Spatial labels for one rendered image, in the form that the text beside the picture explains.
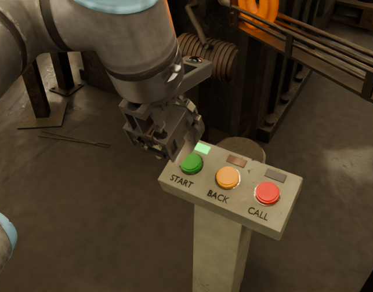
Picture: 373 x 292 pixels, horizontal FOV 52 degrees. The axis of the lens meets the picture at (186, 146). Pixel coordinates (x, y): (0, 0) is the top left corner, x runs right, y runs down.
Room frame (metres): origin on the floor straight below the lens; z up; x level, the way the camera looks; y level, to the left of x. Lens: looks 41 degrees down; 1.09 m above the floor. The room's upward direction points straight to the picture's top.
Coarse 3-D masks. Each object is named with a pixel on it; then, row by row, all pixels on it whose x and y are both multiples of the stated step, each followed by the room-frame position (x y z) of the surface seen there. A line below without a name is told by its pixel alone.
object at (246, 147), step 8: (224, 144) 0.66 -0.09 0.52; (232, 144) 0.66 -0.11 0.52; (240, 144) 0.66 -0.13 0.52; (248, 144) 0.66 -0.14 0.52; (256, 144) 0.66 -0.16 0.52; (240, 152) 0.63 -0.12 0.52; (248, 152) 0.63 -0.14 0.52; (256, 152) 0.63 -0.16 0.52; (264, 152) 0.64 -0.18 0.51; (256, 160) 0.60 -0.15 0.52; (264, 160) 0.61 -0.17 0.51; (248, 240) 0.60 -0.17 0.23; (248, 248) 0.61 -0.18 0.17
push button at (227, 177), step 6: (222, 168) 0.49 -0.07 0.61; (228, 168) 0.48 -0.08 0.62; (216, 174) 0.48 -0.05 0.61; (222, 174) 0.47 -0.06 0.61; (228, 174) 0.47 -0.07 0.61; (234, 174) 0.47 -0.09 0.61; (222, 180) 0.46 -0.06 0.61; (228, 180) 0.46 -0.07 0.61; (234, 180) 0.46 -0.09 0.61; (222, 186) 0.46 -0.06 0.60; (228, 186) 0.45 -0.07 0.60
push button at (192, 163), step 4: (188, 156) 0.52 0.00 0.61; (192, 156) 0.52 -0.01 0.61; (196, 156) 0.52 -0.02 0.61; (184, 160) 0.51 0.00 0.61; (188, 160) 0.51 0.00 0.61; (192, 160) 0.51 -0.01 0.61; (196, 160) 0.51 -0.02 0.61; (200, 160) 0.51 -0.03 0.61; (184, 164) 0.50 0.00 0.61; (188, 164) 0.50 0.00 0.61; (192, 164) 0.50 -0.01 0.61; (196, 164) 0.50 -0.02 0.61; (200, 164) 0.50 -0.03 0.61; (184, 168) 0.50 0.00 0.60; (188, 168) 0.49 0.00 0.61; (192, 168) 0.49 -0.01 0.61; (196, 168) 0.49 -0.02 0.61; (188, 172) 0.49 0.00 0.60; (192, 172) 0.49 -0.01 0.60
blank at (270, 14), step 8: (240, 0) 1.10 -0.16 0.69; (248, 0) 1.08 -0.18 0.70; (264, 0) 1.00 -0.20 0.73; (272, 0) 0.98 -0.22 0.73; (248, 8) 1.06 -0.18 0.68; (256, 8) 1.07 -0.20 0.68; (264, 8) 0.99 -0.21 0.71; (272, 8) 0.98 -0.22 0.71; (248, 16) 1.05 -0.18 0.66; (264, 16) 0.99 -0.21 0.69; (272, 16) 0.98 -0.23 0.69; (248, 24) 1.05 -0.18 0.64; (264, 24) 0.99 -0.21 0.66
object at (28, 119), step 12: (24, 72) 1.44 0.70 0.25; (36, 72) 1.45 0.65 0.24; (36, 84) 1.44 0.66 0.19; (36, 96) 1.44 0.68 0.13; (36, 108) 1.44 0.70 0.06; (48, 108) 1.47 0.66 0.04; (60, 108) 1.51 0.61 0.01; (24, 120) 1.42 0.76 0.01; (36, 120) 1.42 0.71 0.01; (48, 120) 1.42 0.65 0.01; (60, 120) 1.42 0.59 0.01
